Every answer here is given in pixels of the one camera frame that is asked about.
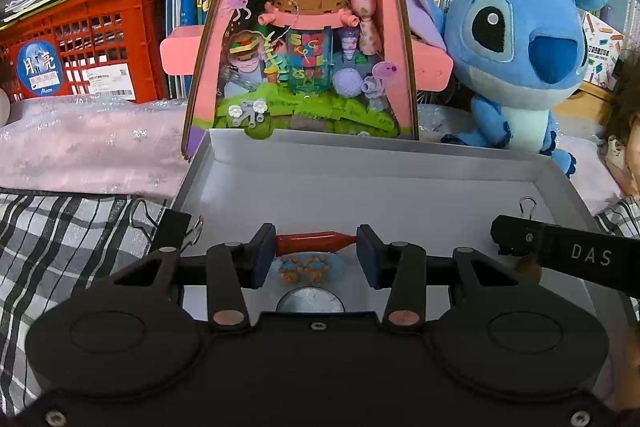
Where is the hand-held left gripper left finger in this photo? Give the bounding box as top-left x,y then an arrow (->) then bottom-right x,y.
107,223 -> 277,332

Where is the white cardboard box lid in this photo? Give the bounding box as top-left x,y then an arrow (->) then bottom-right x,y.
172,129 -> 608,323

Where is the large black binder clip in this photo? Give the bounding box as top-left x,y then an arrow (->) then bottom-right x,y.
131,199 -> 204,258

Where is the pink fuzzy blanket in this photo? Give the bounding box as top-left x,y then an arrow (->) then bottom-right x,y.
0,97 -> 626,212

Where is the brown-haired doll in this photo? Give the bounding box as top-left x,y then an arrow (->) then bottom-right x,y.
597,57 -> 640,210

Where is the white pencil-print box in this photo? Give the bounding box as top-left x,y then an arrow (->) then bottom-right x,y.
580,12 -> 626,92

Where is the red plastic crate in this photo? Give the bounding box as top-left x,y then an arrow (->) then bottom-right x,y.
0,0 -> 171,104

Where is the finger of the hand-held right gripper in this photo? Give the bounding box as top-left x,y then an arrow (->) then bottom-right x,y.
491,215 -> 546,258

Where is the round dark disc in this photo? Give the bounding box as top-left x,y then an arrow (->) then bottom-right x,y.
276,287 -> 347,314

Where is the tan cardboard box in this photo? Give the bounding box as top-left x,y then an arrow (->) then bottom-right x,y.
550,82 -> 617,142

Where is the red marker pen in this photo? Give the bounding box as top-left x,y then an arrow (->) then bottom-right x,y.
276,231 -> 357,254

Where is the pink triangular toy box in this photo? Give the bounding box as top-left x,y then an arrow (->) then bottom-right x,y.
161,0 -> 453,162

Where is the person's right forearm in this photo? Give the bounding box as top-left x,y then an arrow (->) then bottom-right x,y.
607,337 -> 640,413

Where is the blue alien plush toy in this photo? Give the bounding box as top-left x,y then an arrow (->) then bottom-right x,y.
397,0 -> 612,178

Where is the black wire object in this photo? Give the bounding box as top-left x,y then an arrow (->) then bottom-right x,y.
415,82 -> 452,108

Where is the light blue bear badge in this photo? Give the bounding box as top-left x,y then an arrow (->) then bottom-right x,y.
272,254 -> 346,288

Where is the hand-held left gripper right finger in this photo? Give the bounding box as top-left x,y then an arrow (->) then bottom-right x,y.
356,224 -> 538,333

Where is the small brown object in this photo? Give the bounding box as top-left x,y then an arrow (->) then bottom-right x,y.
517,256 -> 543,285

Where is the grey plaid cloth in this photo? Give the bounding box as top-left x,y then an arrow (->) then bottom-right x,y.
0,189 -> 640,415

